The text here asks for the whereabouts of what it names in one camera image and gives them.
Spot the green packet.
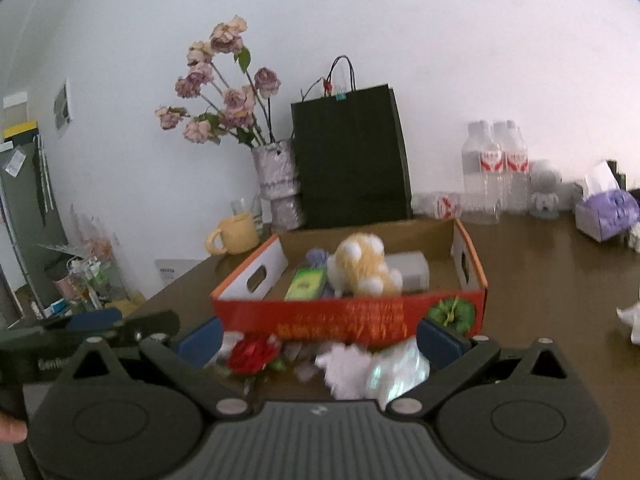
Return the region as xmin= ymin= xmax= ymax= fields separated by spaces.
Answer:
xmin=284 ymin=267 xmax=327 ymax=302

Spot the grey rectangular pack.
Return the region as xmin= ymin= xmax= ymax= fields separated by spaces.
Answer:
xmin=382 ymin=251 xmax=431 ymax=293

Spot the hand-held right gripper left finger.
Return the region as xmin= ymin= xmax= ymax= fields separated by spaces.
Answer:
xmin=60 ymin=317 xmax=251 ymax=418

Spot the clear drinking glass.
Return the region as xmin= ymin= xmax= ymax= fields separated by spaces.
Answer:
xmin=230 ymin=196 xmax=264 ymax=238

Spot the dried pink rose bouquet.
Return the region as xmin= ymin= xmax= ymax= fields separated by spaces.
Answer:
xmin=154 ymin=16 xmax=282 ymax=148

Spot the cream plush toy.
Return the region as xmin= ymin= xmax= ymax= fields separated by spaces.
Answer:
xmin=326 ymin=232 xmax=403 ymax=297

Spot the clear iridescent plastic bag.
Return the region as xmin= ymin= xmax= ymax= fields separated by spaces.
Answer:
xmin=365 ymin=340 xmax=431 ymax=408

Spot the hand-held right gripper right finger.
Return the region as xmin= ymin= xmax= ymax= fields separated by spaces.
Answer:
xmin=387 ymin=317 xmax=576 ymax=418

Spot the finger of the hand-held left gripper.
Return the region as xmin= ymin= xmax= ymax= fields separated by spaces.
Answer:
xmin=82 ymin=310 xmax=181 ymax=347
xmin=42 ymin=308 xmax=123 ymax=332

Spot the white crumpled paper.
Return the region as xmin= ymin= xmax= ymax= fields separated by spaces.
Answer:
xmin=616 ymin=285 xmax=640 ymax=346

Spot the white tissue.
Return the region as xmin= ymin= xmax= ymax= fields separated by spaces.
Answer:
xmin=315 ymin=345 xmax=373 ymax=401

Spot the yellow black box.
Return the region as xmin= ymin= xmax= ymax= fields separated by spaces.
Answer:
xmin=0 ymin=91 xmax=40 ymax=146

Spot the person's left hand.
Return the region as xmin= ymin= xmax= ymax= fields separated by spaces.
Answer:
xmin=0 ymin=412 xmax=28 ymax=444

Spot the clear water bottle red label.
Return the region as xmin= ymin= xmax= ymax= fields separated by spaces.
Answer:
xmin=412 ymin=191 xmax=468 ymax=221
xmin=461 ymin=120 xmax=503 ymax=225
xmin=492 ymin=120 xmax=530 ymax=216

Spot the grey plush figure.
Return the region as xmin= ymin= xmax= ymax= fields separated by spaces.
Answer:
xmin=527 ymin=160 xmax=576 ymax=220

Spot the white paper sheet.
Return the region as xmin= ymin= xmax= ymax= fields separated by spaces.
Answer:
xmin=155 ymin=258 xmax=211 ymax=291

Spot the yellow mug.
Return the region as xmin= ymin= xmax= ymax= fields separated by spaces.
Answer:
xmin=205 ymin=212 xmax=261 ymax=256

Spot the orange cardboard box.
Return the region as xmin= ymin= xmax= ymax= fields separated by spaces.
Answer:
xmin=210 ymin=217 xmax=488 ymax=351

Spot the black paper bag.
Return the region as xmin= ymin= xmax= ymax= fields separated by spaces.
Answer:
xmin=291 ymin=55 xmax=413 ymax=231

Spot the grey refrigerator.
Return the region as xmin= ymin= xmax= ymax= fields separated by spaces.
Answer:
xmin=0 ymin=135 xmax=71 ymax=326

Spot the red fabric flower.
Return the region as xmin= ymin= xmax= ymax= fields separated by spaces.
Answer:
xmin=227 ymin=336 xmax=283 ymax=375

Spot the silver wrapped vase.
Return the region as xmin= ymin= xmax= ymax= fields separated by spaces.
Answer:
xmin=250 ymin=139 xmax=306 ymax=233

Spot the purple tissue box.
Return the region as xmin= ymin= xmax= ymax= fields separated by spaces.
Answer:
xmin=574 ymin=160 xmax=640 ymax=242

